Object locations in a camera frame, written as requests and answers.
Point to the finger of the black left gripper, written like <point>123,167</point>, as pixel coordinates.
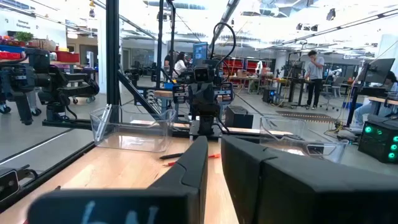
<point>211,101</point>
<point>196,101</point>

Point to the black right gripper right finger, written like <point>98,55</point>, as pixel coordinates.
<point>295,193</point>

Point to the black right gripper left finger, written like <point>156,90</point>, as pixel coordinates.
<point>174,193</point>

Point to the black pen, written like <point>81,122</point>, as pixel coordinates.
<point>171,155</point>

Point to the red pencil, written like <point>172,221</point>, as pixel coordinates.
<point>214,155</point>

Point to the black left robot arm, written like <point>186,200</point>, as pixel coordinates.
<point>206,126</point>

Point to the neighbour rig black robot arm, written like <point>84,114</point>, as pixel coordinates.
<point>56,84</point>

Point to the person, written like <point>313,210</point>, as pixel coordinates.
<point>179,67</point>
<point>33,102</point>
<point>168,60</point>
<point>367,110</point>
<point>315,77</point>

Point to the black box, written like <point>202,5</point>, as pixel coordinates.
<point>238,117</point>

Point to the red shelving unit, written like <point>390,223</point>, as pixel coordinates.
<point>237,65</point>

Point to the computer monitor blue screen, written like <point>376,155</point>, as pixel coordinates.
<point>199,51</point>

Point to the clear plastic bin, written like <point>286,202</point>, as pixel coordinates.
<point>280,127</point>
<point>130,141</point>

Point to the black computer green lights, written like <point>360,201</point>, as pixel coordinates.
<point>377,141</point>

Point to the grey office chair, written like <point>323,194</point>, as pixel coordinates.
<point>332,90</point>

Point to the red storage bin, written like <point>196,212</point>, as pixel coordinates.
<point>9,55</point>
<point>67,57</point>

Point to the dark computer monitor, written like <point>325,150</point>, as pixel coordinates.
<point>377,71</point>

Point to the green potted plant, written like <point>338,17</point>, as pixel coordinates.
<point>24,36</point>

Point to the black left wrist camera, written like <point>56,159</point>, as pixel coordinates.
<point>202,74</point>

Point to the black table-level camera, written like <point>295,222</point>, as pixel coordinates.
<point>7,185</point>

